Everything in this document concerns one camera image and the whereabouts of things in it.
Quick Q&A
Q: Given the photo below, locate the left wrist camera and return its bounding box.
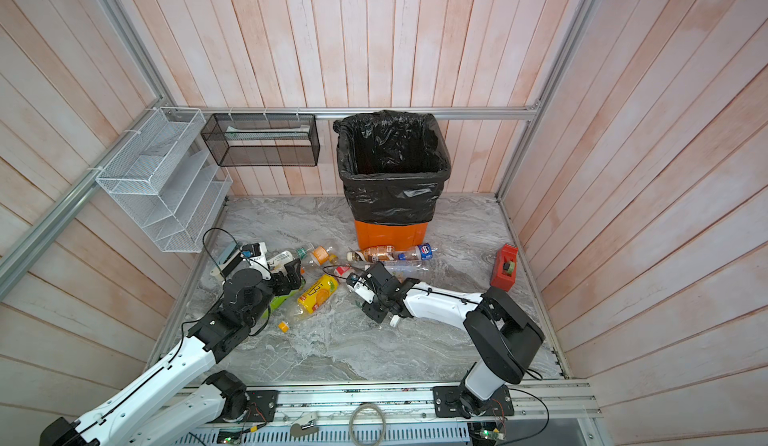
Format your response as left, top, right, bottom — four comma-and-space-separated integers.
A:
240, 242, 271, 280

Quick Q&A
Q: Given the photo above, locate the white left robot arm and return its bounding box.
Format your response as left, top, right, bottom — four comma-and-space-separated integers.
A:
40, 259, 303, 445

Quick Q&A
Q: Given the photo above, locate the white stapler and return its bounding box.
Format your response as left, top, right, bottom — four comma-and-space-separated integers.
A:
210, 241, 239, 282

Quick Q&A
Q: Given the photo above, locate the coiled white cable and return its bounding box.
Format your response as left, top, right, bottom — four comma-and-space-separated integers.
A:
347, 403, 388, 446

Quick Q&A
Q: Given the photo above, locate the orange cap clear bottle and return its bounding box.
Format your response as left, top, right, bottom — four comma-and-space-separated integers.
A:
296, 245, 338, 266

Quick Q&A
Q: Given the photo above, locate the red tape dispenser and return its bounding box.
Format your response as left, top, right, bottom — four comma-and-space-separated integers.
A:
490, 243, 518, 292

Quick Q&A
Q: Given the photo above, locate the clear long label bottle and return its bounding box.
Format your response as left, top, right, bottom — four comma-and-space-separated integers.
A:
384, 260, 429, 277

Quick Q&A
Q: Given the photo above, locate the black wire mesh basket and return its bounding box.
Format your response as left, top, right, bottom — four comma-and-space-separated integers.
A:
201, 112, 321, 167

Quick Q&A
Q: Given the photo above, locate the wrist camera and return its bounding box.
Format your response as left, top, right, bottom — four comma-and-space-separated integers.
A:
346, 272, 376, 304
240, 242, 271, 280

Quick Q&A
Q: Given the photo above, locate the small brown tea bottle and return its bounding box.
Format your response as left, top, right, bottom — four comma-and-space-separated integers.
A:
347, 245, 397, 263

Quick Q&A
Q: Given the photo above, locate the yellow orange juice bottle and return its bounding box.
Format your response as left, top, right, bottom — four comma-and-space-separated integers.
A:
278, 274, 339, 333

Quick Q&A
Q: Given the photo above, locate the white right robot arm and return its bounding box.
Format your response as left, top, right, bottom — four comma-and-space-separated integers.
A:
346, 262, 545, 419

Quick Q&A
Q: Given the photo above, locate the green bottle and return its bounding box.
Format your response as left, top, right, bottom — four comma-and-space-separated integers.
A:
270, 291, 296, 311

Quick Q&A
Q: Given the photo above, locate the black trash bag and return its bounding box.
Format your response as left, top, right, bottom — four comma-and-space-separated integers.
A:
333, 110, 451, 226

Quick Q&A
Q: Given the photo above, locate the white wire mesh shelf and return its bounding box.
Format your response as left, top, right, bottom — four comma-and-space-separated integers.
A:
97, 108, 232, 253

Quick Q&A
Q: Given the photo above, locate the orange trash bin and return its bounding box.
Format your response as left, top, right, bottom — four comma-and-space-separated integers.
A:
355, 221, 429, 250

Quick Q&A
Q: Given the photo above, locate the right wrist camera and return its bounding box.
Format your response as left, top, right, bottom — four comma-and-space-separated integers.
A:
346, 272, 376, 304

